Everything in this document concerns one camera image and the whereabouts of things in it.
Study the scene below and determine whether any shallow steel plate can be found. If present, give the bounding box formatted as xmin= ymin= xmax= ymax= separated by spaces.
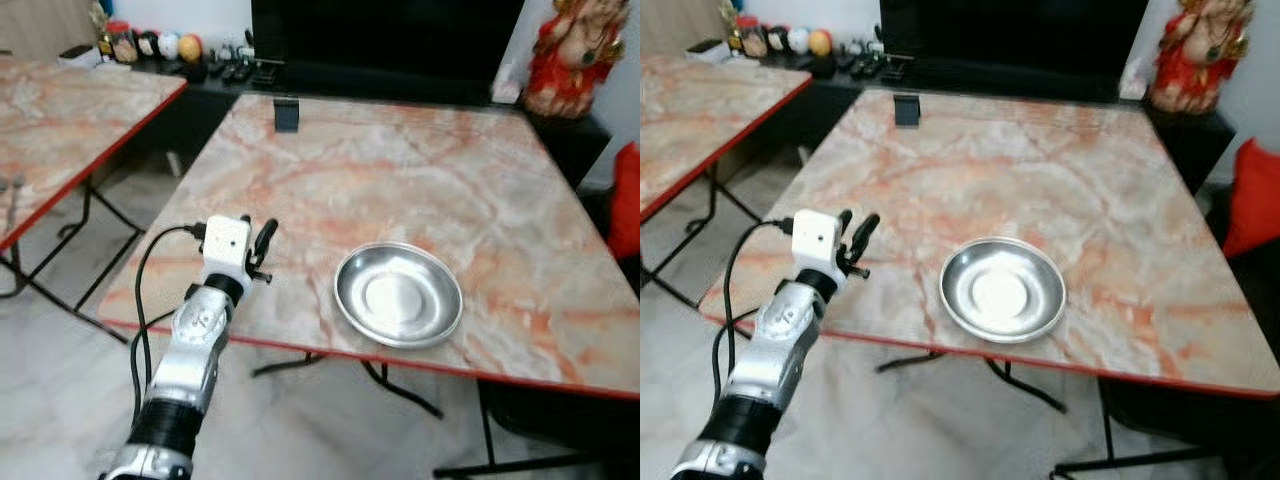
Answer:
xmin=334 ymin=241 xmax=465 ymax=350
xmin=940 ymin=236 xmax=1069 ymax=346

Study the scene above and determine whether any marble top folding table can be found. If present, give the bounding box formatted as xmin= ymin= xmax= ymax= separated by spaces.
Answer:
xmin=697 ymin=88 xmax=1280 ymax=479
xmin=640 ymin=51 xmax=814 ymax=312
xmin=97 ymin=92 xmax=641 ymax=479
xmin=0 ymin=54 xmax=190 ymax=347

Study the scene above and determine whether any red lid jar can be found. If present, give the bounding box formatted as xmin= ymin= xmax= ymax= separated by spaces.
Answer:
xmin=105 ymin=20 xmax=139 ymax=65
xmin=735 ymin=15 xmax=769 ymax=60

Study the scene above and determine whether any red cushion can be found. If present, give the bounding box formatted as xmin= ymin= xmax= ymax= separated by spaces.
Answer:
xmin=1221 ymin=138 xmax=1280 ymax=262
xmin=607 ymin=142 xmax=641 ymax=264

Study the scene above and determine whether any black television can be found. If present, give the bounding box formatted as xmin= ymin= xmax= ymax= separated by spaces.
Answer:
xmin=879 ymin=0 xmax=1152 ymax=103
xmin=250 ymin=0 xmax=527 ymax=107

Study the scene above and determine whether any steel fork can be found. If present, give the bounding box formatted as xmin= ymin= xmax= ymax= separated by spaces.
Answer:
xmin=0 ymin=172 xmax=27 ymax=233

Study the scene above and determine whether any light wooden cabinet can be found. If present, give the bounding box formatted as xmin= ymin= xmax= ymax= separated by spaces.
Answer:
xmin=0 ymin=0 xmax=101 ymax=59
xmin=640 ymin=0 xmax=727 ymax=54

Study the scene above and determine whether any red and gold statue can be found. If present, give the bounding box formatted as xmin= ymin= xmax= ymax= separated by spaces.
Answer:
xmin=521 ymin=0 xmax=632 ymax=120
xmin=1147 ymin=0 xmax=1257 ymax=115

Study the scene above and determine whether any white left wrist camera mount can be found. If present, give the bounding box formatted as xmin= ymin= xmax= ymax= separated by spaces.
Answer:
xmin=203 ymin=214 xmax=254 ymax=287
xmin=792 ymin=209 xmax=847 ymax=282

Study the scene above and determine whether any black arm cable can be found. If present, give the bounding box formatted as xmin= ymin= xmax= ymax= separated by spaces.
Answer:
xmin=711 ymin=218 xmax=797 ymax=403
xmin=130 ymin=224 xmax=209 ymax=427

